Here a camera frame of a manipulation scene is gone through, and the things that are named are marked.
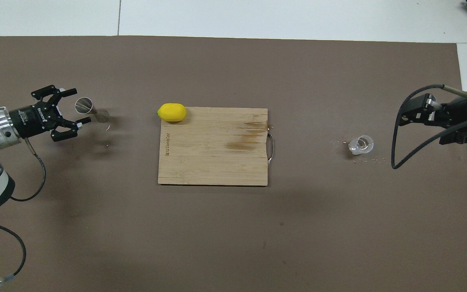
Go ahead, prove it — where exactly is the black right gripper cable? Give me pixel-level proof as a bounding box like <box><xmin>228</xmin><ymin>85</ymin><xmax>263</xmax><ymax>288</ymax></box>
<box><xmin>392</xmin><ymin>84</ymin><xmax>467</xmax><ymax>170</ymax></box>

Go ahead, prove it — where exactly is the clear plastic cup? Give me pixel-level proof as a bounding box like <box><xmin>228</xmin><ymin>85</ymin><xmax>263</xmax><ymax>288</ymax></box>
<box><xmin>348</xmin><ymin>135</ymin><xmax>375</xmax><ymax>155</ymax></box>

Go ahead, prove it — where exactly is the yellow lemon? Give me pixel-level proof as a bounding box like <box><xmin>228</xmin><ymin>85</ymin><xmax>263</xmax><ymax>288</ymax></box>
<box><xmin>156</xmin><ymin>103</ymin><xmax>188</xmax><ymax>123</ymax></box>

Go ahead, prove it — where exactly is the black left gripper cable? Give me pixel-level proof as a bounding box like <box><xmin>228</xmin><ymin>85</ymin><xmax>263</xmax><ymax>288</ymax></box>
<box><xmin>0</xmin><ymin>137</ymin><xmax>47</xmax><ymax>292</ymax></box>

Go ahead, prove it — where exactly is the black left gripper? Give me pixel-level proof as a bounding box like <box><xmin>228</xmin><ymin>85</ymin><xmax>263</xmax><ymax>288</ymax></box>
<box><xmin>9</xmin><ymin>85</ymin><xmax>92</xmax><ymax>142</ymax></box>

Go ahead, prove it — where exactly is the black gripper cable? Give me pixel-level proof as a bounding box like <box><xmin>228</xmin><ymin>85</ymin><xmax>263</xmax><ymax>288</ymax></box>
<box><xmin>392</xmin><ymin>84</ymin><xmax>467</xmax><ymax>170</ymax></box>
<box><xmin>0</xmin><ymin>137</ymin><xmax>47</xmax><ymax>292</ymax></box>

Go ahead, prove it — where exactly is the wooden cutting board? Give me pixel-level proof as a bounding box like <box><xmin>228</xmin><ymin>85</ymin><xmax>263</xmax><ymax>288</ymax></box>
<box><xmin>157</xmin><ymin>107</ymin><xmax>275</xmax><ymax>187</ymax></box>

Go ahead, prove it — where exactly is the steel double jigger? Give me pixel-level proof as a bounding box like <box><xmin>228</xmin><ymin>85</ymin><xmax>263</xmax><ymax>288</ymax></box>
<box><xmin>75</xmin><ymin>97</ymin><xmax>111</xmax><ymax>123</ymax></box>

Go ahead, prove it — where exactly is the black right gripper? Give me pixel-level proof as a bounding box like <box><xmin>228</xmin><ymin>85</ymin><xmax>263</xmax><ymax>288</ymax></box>
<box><xmin>400</xmin><ymin>94</ymin><xmax>467</xmax><ymax>146</ymax></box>

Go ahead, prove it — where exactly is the brown paper table mat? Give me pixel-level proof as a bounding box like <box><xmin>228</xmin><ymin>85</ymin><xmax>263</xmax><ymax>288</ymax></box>
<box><xmin>0</xmin><ymin>36</ymin><xmax>467</xmax><ymax>292</ymax></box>

